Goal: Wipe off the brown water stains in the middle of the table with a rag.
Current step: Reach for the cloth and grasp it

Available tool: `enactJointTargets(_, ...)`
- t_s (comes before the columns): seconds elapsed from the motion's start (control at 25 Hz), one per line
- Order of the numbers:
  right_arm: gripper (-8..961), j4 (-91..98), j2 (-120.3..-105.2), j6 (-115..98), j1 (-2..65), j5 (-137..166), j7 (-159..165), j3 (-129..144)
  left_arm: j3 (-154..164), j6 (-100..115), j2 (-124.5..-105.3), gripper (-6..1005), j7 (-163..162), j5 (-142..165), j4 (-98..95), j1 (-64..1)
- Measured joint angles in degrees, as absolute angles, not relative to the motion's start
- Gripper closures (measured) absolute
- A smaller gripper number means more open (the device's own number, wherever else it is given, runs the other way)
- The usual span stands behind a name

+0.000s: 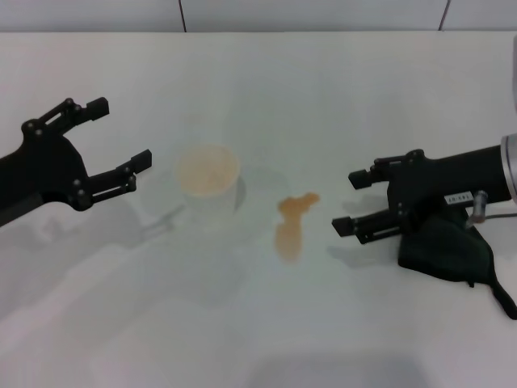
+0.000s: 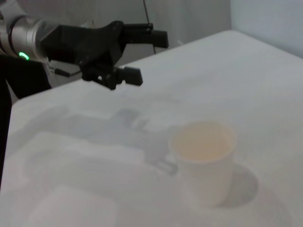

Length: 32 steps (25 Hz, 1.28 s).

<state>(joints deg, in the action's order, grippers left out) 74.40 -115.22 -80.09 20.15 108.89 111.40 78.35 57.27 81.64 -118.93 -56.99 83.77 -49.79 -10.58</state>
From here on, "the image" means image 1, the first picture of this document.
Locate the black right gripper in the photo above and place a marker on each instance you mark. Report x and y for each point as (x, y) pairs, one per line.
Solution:
(444, 178)

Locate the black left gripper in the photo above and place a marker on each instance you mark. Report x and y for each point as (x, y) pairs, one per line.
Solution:
(44, 169)

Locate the white paper cup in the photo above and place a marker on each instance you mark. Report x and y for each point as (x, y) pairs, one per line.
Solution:
(208, 174)

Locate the dark blue rag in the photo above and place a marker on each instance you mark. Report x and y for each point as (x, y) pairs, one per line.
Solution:
(444, 250)

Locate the brown water stain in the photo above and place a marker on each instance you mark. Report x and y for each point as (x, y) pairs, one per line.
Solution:
(288, 238)

